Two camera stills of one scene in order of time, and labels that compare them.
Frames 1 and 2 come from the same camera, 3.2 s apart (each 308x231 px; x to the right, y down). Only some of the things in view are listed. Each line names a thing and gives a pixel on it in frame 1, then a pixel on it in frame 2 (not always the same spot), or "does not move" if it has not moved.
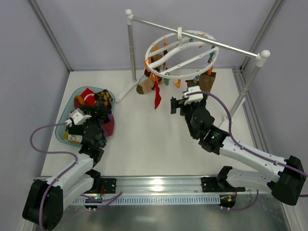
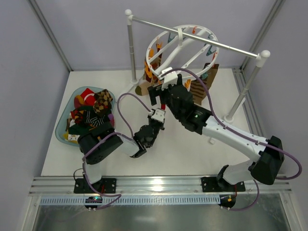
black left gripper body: [96, 111] to [156, 125]
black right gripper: [181, 106] to [157, 92]
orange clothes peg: [154, 77] to [148, 70]
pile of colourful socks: [100, 100] does not move
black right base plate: [218, 184] does not move
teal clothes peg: [196, 79] to [204, 75]
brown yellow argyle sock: [103, 96] does not move
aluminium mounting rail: [162, 185] does not move
